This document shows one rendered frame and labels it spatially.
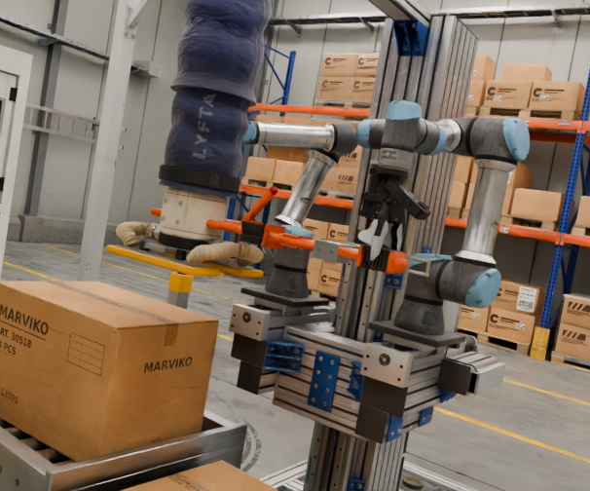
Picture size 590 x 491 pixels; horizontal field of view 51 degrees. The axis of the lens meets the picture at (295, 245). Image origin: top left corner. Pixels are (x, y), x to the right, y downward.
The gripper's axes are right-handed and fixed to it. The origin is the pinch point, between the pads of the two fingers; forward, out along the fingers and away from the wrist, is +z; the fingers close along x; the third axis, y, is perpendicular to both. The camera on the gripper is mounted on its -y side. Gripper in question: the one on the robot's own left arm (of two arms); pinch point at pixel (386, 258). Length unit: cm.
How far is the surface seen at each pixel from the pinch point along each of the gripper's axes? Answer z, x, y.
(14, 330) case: 43, 21, 108
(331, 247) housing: 0.0, 3.7, 12.4
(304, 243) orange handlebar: 0.1, 3.8, 20.2
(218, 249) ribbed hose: 5.9, 10.3, 41.2
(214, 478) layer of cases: 71, -7, 44
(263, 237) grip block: 0.7, 5.1, 31.8
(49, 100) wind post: -123, -488, 933
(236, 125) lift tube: -27, 2, 50
